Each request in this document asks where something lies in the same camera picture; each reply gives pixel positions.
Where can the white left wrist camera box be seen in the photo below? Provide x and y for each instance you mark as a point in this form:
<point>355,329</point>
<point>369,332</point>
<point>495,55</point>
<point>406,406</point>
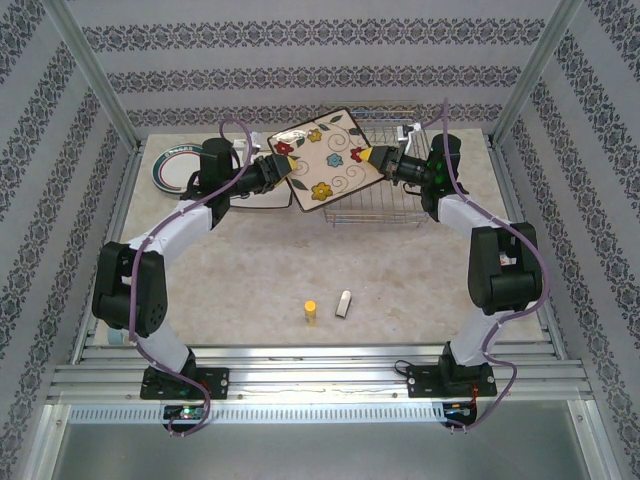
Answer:
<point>247,141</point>

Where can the small white block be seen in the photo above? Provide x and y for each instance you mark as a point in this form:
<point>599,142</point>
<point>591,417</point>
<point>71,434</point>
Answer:
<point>344,302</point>

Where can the grey metal panel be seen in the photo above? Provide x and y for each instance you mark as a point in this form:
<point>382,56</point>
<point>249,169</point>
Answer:
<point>320,450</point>

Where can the aluminium side rail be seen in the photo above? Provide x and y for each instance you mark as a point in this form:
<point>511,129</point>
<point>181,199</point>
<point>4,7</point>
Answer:
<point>122,200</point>
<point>510,190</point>

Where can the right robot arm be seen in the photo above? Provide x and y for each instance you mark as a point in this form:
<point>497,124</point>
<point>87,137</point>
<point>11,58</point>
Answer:
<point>505,270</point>

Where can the pale blue tape roll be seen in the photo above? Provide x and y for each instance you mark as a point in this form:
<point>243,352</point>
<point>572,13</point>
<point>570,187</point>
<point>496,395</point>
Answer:
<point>117,339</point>

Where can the small circuit board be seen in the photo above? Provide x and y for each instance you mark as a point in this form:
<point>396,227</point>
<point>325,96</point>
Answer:
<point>185,413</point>
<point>457,411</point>

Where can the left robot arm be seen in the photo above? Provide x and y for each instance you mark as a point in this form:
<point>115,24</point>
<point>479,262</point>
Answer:
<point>130,295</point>

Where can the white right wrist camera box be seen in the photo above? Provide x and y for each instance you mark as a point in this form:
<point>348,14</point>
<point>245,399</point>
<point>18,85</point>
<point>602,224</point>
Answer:
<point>411,135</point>

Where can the round plate teal maroon rim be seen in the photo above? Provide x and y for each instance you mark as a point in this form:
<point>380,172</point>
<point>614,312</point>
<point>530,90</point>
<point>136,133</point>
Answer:
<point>172,172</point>

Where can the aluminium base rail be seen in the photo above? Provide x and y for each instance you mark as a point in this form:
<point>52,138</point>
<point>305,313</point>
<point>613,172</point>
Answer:
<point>320,372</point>

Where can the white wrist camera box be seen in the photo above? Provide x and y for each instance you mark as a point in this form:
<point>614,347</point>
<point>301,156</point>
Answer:
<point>247,141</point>
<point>411,135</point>

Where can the square flower print plate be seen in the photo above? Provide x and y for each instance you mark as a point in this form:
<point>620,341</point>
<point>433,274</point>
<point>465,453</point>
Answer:
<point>325,165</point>

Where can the aluminium frame post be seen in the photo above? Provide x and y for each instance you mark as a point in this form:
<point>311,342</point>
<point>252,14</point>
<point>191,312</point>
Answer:
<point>93,70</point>
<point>536,70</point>

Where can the small yellow bottle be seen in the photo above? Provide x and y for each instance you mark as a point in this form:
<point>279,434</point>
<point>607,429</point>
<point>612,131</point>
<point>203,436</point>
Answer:
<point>310,310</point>

